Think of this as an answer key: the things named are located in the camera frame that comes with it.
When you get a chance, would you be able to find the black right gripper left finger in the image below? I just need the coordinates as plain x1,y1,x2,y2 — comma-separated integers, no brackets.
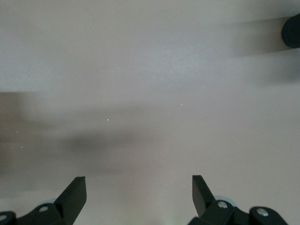
0,176,88,225

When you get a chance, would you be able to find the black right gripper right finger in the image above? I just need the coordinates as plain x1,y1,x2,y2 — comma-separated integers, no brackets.
187,175,288,225

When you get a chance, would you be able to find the black round object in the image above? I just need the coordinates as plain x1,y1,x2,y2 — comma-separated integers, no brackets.
282,13,300,50

